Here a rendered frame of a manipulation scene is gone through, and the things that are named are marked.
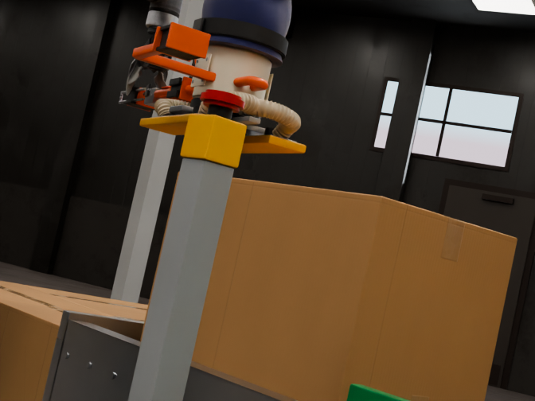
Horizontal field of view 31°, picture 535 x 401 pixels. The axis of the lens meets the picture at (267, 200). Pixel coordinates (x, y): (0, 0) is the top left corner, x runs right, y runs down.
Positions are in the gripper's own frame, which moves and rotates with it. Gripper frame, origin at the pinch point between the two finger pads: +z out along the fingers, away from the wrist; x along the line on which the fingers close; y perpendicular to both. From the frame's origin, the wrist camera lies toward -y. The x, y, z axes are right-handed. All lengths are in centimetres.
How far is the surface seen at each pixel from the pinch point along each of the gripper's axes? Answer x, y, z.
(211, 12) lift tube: -8, 62, -15
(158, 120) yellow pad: -13, 55, 12
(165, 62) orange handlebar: -17, 65, 0
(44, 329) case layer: -23, 38, 67
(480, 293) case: 32, 128, 36
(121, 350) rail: -24, 97, 61
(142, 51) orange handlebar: -25, 71, 0
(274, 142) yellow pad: 8, 76, 12
